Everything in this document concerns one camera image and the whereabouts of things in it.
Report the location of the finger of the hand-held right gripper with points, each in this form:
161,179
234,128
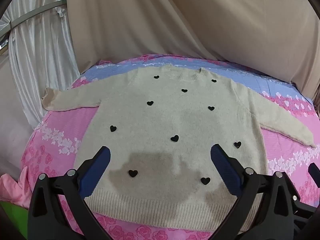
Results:
310,210
315,171

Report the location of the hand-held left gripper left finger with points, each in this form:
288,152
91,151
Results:
96,170

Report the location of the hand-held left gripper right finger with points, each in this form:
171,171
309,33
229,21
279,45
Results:
223,170

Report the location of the beige sweater with black hearts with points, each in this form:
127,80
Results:
162,120

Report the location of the pink and blue floral bedsheet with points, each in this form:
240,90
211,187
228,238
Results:
57,130

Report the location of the pink cloth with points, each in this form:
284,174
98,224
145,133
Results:
12,187

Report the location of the green cloth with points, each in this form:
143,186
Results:
12,220

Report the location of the white satin curtain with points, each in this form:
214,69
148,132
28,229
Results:
37,55

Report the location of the beige curtain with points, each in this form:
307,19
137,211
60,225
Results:
175,17

